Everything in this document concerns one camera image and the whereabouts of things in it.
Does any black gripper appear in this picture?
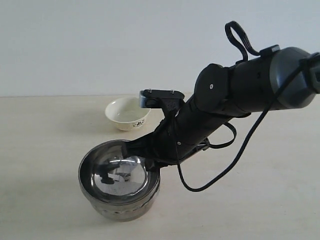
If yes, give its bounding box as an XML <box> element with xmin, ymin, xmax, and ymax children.
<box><xmin>121</xmin><ymin>99</ymin><xmax>227</xmax><ymax>172</ymax></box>

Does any plain stainless steel bowl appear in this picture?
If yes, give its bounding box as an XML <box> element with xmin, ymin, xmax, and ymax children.
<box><xmin>78</xmin><ymin>140</ymin><xmax>160</xmax><ymax>205</ymax></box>

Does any white ceramic floral bowl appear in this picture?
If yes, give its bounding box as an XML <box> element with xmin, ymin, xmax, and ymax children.
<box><xmin>104</xmin><ymin>97</ymin><xmax>151</xmax><ymax>131</ymax></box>

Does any dimpled stainless steel bowl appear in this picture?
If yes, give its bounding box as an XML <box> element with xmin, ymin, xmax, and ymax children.
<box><xmin>90</xmin><ymin>184</ymin><xmax>160</xmax><ymax>222</ymax></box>

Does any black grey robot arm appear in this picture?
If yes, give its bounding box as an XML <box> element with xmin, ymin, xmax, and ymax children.
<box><xmin>121</xmin><ymin>47</ymin><xmax>320</xmax><ymax>170</ymax></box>

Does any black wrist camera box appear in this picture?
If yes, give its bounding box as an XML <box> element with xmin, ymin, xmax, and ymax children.
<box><xmin>139</xmin><ymin>88</ymin><xmax>185</xmax><ymax>111</ymax></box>

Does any black flat ribbon cable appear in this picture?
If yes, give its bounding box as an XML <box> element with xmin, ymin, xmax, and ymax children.
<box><xmin>224</xmin><ymin>20</ymin><xmax>281</xmax><ymax>62</ymax></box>

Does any black round cable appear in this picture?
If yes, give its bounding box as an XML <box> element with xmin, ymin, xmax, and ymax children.
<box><xmin>174</xmin><ymin>52</ymin><xmax>320</xmax><ymax>193</ymax></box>

